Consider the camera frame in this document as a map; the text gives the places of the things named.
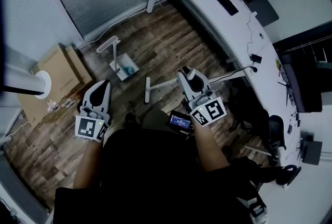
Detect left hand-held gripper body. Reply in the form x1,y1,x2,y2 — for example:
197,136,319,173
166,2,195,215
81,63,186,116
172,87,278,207
75,106,113,143

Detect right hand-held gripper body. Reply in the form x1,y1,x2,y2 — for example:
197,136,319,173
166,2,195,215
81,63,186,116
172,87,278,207
185,90,228,128

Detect person's right forearm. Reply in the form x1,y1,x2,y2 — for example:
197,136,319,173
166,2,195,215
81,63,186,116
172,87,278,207
192,121,231,174

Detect person's left forearm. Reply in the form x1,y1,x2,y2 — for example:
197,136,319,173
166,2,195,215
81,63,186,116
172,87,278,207
73,139,104,190

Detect person's dark shoe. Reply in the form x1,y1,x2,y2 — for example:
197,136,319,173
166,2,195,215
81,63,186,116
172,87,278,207
124,112,137,124

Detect small handheld screen device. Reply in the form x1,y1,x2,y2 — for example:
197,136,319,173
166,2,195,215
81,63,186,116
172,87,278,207
168,109,193,131

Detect narrow cardboard box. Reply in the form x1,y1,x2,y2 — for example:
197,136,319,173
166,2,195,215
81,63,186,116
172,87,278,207
64,44,93,87

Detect person's olive trouser leg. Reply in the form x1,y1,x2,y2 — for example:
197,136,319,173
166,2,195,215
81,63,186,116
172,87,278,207
141,108,170,131

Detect large flat cardboard box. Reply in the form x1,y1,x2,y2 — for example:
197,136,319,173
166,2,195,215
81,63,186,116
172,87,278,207
17,43,84,128

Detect white curved desk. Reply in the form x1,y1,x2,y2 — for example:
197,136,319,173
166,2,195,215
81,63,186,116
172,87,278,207
146,0,305,190

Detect white pole with round flange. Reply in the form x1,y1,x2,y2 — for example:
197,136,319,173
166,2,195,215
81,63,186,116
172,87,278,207
0,63,52,100

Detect black office chair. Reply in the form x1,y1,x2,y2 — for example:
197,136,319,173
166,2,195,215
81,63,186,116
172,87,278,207
231,157,286,193
227,105,288,151

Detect person's black clothing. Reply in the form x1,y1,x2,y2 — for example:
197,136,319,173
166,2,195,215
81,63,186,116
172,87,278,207
52,127,268,224

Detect dark grey flat panel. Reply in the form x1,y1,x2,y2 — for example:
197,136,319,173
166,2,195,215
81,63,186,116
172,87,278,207
247,0,280,27

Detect black headphones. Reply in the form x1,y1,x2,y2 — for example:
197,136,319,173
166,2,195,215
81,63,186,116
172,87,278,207
275,164,302,187

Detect grey waist-mounted device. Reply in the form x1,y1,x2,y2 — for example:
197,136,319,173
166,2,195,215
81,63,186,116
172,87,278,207
243,196,268,224

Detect black cable with plug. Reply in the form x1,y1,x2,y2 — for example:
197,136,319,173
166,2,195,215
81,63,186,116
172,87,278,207
225,65,258,76

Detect thin white desk cable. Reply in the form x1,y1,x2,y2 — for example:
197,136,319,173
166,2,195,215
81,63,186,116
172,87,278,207
246,11,258,57

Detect white floor cable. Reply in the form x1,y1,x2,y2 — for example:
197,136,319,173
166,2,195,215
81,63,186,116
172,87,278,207
85,7,146,44

